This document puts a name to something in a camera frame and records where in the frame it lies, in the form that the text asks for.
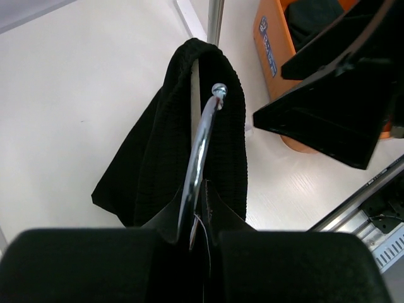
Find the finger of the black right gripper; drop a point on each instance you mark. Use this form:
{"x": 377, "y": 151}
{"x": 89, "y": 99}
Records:
{"x": 338, "y": 111}
{"x": 361, "y": 37}

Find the dark navy shorts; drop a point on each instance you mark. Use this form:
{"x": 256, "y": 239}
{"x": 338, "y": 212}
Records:
{"x": 306, "y": 19}

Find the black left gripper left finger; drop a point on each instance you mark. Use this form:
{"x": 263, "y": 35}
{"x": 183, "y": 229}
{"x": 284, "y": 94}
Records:
{"x": 146, "y": 264}

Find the aluminium mounting rail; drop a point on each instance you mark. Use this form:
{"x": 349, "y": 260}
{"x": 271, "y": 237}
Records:
{"x": 372, "y": 213}

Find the orange plastic basket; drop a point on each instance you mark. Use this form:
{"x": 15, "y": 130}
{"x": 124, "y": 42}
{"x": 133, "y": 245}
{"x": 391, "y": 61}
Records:
{"x": 275, "y": 48}

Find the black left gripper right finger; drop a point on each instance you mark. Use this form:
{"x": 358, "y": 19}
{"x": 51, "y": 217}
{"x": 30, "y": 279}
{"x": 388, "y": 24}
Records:
{"x": 247, "y": 265}

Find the black shorts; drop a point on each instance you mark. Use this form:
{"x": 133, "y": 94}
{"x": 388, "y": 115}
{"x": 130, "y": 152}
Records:
{"x": 150, "y": 165}

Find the slotted cable duct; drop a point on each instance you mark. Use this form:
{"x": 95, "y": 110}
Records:
{"x": 388, "y": 249}

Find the metal clothes rack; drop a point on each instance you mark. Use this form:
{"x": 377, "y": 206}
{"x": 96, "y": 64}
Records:
{"x": 193, "y": 25}

